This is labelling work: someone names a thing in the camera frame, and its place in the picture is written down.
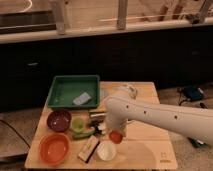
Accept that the red apple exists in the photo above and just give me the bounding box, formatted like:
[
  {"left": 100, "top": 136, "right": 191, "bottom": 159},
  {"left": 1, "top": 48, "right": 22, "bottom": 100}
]
[{"left": 109, "top": 131, "right": 123, "bottom": 144}]

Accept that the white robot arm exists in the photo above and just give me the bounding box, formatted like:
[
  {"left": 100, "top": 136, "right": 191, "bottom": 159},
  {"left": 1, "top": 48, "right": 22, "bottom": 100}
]
[{"left": 105, "top": 85, "right": 213, "bottom": 145}]

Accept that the white paper cup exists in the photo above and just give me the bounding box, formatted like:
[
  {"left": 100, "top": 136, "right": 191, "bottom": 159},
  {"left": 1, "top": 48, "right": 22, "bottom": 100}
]
[{"left": 97, "top": 141, "right": 116, "bottom": 161}]

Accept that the small metal cup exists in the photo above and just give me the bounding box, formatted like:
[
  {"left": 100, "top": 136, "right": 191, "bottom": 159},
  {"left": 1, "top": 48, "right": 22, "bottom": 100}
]
[{"left": 90, "top": 113, "right": 106, "bottom": 120}]

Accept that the small green cup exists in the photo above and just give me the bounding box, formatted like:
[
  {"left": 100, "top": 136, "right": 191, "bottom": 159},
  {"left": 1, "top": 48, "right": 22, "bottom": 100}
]
[{"left": 71, "top": 117, "right": 85, "bottom": 133}]

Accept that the yellow banana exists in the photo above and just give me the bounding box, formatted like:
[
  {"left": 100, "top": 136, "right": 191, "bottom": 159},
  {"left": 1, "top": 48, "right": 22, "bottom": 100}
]
[{"left": 89, "top": 108, "right": 106, "bottom": 113}]

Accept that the beige box with black edge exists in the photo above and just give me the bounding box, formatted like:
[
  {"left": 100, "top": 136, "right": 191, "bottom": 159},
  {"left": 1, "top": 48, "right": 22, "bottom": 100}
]
[{"left": 78, "top": 135, "right": 100, "bottom": 163}]

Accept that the green cucumber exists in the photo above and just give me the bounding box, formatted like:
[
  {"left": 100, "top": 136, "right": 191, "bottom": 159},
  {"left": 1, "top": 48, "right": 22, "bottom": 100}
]
[{"left": 73, "top": 130, "right": 95, "bottom": 140}]

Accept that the grey sponge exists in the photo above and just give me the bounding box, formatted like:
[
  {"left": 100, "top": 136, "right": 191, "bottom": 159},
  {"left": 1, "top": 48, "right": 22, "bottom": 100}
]
[{"left": 73, "top": 92, "right": 92, "bottom": 105}]

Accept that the dark red bowl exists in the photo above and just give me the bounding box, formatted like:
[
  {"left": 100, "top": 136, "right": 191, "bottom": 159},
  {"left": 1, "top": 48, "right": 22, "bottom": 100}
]
[{"left": 46, "top": 110, "right": 71, "bottom": 132}]

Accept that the green plastic tray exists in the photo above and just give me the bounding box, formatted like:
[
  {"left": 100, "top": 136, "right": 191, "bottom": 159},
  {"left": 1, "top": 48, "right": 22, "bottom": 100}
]
[{"left": 47, "top": 75, "right": 100, "bottom": 109}]

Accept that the orange plastic bowl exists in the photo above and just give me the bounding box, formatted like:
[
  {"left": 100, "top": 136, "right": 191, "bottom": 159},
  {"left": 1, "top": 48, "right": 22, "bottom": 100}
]
[{"left": 39, "top": 133, "right": 70, "bottom": 166}]

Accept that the blue device on floor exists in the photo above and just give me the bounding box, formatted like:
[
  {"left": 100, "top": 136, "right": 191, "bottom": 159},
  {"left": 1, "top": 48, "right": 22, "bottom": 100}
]
[{"left": 181, "top": 86, "right": 204, "bottom": 101}]

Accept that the green crate with items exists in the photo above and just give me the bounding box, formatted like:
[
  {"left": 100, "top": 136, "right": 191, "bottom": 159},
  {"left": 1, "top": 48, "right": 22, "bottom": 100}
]
[{"left": 189, "top": 138, "right": 206, "bottom": 148}]

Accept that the white handled knife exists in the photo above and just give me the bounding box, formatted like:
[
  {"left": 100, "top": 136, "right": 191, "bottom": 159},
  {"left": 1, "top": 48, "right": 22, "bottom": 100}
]
[{"left": 97, "top": 123, "right": 106, "bottom": 134}]

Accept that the black cable on floor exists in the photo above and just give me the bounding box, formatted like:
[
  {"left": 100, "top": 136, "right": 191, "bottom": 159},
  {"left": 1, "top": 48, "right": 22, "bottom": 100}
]
[{"left": 0, "top": 119, "right": 32, "bottom": 149}]

